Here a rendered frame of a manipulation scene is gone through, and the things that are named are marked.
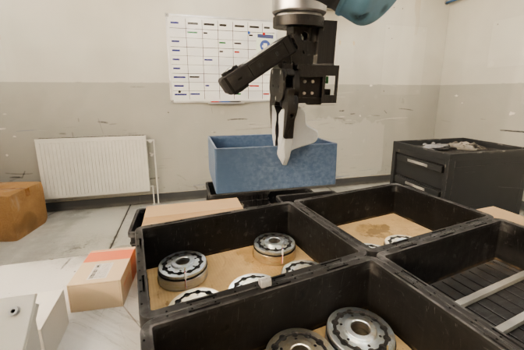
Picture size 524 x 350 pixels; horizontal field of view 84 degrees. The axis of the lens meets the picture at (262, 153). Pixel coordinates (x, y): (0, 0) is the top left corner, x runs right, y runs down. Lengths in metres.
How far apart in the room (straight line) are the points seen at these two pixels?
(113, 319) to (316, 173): 0.60
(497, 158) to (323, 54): 1.77
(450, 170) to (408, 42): 2.78
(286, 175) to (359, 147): 3.63
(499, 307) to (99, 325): 0.83
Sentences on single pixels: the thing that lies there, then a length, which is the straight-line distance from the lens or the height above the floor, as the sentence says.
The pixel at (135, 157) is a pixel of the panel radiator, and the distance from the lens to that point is 3.34.
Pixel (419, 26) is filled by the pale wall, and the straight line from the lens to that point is 4.55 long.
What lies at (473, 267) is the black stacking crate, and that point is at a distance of 0.87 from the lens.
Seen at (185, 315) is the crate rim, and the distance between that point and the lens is 0.46.
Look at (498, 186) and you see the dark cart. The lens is 2.21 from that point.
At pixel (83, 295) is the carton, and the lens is 0.89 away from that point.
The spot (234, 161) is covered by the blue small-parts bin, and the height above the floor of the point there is 1.12.
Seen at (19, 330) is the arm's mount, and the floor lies 0.91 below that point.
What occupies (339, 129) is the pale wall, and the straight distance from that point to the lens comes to 3.88.
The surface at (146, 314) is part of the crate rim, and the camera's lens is 0.48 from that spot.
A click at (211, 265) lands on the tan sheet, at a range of 0.73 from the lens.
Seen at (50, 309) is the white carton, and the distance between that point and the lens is 0.80.
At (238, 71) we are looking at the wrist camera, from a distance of 0.40.
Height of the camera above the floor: 1.22
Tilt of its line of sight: 12 degrees down
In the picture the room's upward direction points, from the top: straight up
